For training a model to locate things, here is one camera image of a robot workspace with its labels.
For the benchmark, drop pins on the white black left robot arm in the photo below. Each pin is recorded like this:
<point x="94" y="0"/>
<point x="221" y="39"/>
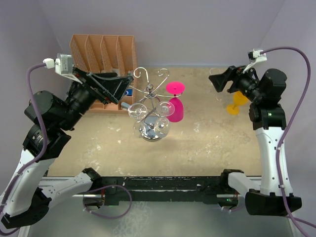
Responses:
<point x="24" y="203"/>

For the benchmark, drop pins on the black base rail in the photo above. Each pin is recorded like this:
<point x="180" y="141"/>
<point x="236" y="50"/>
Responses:
<point x="205" y="189"/>

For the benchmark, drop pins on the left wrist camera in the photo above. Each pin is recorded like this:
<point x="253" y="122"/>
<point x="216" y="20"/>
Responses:
<point x="63" y="65"/>

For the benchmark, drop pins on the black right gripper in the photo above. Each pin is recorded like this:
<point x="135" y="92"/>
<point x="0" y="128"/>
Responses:
<point x="233" y="73"/>

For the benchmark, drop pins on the chrome wire wine glass rack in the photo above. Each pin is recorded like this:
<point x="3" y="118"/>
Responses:
<point x="150" y="99"/>

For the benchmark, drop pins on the blue stapler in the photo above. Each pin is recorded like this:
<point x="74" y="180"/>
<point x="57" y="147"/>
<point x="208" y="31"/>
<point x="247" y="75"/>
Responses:
<point x="124" y="106"/>

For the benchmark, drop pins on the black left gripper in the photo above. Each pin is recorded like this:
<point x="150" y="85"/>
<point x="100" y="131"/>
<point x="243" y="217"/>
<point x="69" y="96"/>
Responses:
<point x="104" y="87"/>

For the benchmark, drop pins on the orange plastic wine glass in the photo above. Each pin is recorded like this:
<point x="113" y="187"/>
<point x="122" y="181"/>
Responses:
<point x="238" y="100"/>

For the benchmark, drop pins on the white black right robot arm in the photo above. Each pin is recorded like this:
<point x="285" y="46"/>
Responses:
<point x="274" y="196"/>

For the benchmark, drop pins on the pink plastic wine glass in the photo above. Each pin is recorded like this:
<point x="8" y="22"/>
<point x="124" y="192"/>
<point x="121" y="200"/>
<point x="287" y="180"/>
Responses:
<point x="176" y="88"/>

